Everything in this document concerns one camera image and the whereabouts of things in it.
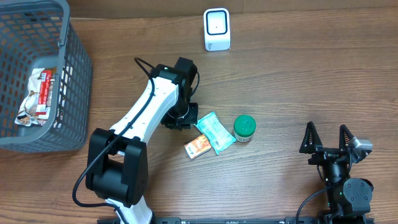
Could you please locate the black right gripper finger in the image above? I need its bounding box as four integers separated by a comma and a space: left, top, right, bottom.
299, 121, 323, 154
339, 124, 354, 149

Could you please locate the teal snack packet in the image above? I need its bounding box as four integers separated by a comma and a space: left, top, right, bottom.
195, 111, 236, 156

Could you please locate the orange juice carton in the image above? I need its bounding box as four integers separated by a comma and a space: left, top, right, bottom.
184, 134, 212, 159

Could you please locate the green lid jar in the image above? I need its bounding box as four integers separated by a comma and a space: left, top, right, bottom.
233, 114, 256, 142

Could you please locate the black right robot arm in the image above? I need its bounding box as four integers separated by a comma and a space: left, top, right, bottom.
295, 121, 374, 223

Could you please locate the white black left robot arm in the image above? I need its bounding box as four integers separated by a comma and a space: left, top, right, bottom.
77, 57, 200, 223

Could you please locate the red white snack packet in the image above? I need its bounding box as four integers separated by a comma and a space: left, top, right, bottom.
14, 68, 55, 127

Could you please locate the grey plastic mesh basket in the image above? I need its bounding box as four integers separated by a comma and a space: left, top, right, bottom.
1, 0, 93, 152

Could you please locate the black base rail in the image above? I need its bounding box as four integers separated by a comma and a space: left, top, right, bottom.
96, 217, 375, 224

